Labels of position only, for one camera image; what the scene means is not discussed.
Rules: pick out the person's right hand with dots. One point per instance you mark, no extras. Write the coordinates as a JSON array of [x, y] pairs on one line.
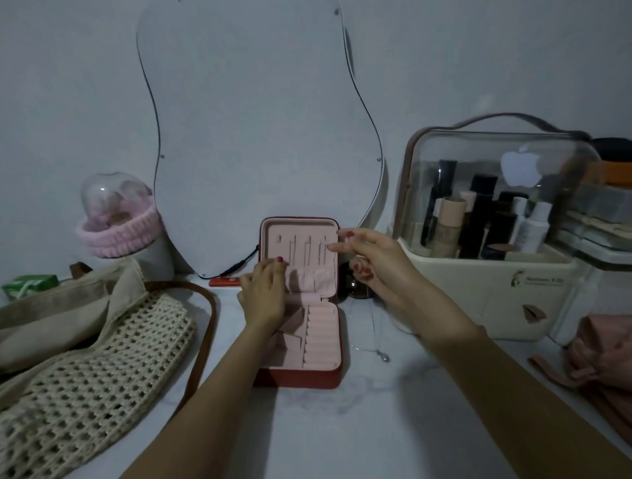
[[390, 271]]

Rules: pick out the person's left hand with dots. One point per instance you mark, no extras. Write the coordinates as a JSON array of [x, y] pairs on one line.
[[261, 296]]

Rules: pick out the person's right thumb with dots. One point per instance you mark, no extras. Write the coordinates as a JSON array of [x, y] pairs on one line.
[[345, 247]]

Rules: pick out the person's left thumb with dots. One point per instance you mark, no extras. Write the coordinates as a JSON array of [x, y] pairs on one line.
[[281, 274]]

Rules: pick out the red jewelry box pink lining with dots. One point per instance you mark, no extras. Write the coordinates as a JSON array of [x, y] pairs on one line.
[[318, 340]]

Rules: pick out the person's right forearm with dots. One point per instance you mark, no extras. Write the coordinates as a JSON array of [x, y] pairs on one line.
[[503, 395]]

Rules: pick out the person's left forearm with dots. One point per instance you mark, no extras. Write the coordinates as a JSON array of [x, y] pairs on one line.
[[217, 399]]

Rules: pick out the small dark jar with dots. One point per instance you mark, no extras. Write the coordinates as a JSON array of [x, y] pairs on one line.
[[359, 288]]

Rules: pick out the flat red object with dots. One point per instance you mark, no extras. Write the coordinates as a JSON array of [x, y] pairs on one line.
[[224, 282]]

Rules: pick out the beige foundation tube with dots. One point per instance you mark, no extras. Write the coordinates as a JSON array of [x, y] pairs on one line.
[[448, 227]]

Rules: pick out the tall black makeup tube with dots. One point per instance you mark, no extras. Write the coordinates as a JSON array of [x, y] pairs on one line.
[[439, 197]]

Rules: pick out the white cup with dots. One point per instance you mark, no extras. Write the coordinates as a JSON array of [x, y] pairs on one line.
[[157, 261]]

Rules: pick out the black cosmetic bottle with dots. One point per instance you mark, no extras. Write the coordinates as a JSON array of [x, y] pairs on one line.
[[478, 217]]

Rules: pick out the wavy frameless mirror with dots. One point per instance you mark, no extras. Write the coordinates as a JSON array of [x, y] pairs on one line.
[[256, 123]]

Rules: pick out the cream cosmetic organizer clear lid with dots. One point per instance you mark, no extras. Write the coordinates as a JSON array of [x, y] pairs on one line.
[[498, 296]]

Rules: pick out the pink fluffy headband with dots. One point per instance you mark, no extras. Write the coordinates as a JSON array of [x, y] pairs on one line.
[[118, 237]]

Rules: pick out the clear dome lid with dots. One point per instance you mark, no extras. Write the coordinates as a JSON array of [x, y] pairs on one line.
[[111, 195]]

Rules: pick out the white cosmetic bottle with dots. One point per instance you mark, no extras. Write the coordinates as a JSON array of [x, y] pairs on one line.
[[532, 229]]

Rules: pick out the beige canvas bag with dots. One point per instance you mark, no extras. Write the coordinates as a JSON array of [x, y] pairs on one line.
[[59, 316]]

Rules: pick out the cream crochet bag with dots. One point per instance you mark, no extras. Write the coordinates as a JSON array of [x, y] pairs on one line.
[[89, 395]]

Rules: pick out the white storage container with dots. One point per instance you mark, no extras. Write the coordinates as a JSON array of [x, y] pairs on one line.
[[587, 301]]

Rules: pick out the green packet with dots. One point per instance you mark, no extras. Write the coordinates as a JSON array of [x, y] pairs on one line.
[[29, 286]]

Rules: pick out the clear stacked boxes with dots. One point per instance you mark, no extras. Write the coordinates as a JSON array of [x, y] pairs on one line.
[[597, 222]]

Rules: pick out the orange and black object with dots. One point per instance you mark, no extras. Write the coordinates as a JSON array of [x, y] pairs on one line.
[[614, 163]]

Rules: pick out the pink cloth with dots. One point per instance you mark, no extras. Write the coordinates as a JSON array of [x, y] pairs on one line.
[[597, 375]]

